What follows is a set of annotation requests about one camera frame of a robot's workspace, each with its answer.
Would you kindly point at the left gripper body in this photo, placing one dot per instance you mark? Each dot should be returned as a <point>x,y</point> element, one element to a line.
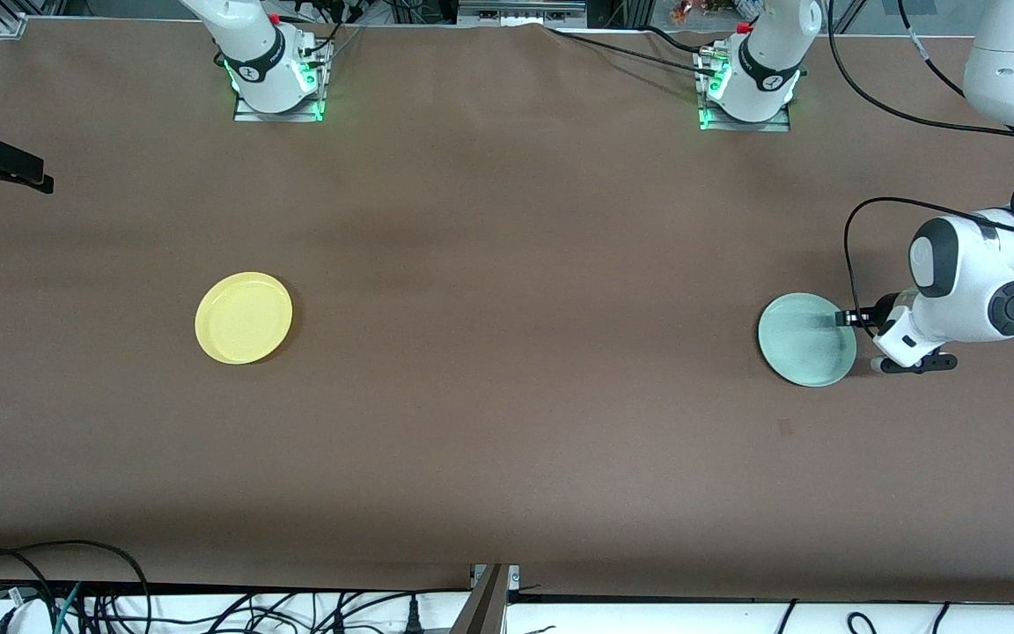
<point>882,312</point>

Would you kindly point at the pale green round plate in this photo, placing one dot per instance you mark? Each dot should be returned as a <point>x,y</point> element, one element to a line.
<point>802,348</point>

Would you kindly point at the yellow round plate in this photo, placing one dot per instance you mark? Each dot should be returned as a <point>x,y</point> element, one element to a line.
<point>243,319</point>

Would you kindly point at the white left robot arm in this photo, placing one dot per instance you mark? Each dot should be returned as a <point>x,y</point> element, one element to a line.
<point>965,299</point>

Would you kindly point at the white lower shelf board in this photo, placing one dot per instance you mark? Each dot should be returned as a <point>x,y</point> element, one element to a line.
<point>181,618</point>
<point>692,621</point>

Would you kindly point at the orange background object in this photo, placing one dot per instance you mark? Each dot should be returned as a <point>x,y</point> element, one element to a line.
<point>685,11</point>

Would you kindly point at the brown table cover sheet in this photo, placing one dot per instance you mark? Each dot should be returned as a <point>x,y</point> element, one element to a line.
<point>507,264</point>

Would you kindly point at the grey power strip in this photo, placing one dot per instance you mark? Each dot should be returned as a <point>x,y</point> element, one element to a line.
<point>520,11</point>

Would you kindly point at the black power plug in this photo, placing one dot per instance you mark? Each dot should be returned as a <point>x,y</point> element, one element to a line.
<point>414,616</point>

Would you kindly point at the aluminium frame post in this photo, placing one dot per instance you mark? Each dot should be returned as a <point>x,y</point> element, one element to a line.
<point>10,22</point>

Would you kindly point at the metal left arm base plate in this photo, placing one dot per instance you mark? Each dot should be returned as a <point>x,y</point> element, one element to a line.
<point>753,126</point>

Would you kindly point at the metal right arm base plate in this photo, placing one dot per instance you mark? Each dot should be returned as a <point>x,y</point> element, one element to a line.
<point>282,116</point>

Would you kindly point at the metal table bracket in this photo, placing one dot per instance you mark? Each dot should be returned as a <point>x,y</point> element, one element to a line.
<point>489,608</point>

